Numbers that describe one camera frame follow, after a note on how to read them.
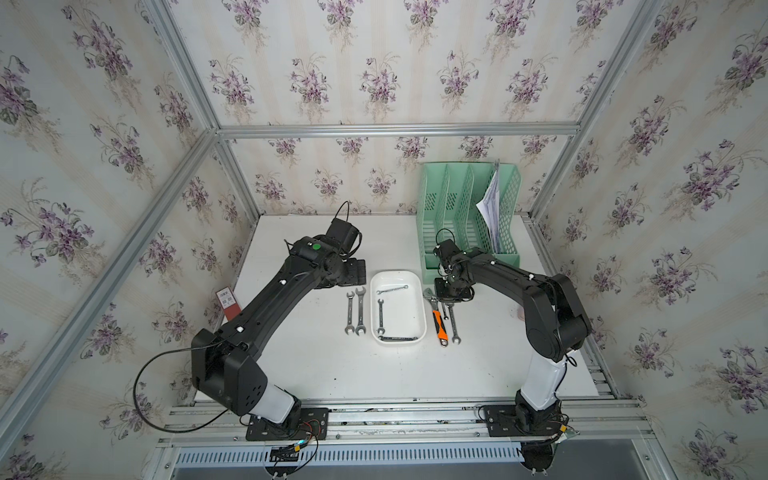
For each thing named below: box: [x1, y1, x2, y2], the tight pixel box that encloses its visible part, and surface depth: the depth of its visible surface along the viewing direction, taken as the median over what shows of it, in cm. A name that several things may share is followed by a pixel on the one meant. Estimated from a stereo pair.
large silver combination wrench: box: [355, 286, 367, 336], surface depth 95 cm
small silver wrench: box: [344, 291, 355, 335], surface depth 95 cm
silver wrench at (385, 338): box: [378, 335, 418, 341], surface depth 90 cm
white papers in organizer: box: [476, 171, 501, 253], surface depth 90 cm
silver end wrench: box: [448, 304, 461, 345], surface depth 92 cm
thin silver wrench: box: [377, 299, 386, 334], surface depth 95 cm
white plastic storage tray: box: [370, 270, 427, 345], surface depth 95 cm
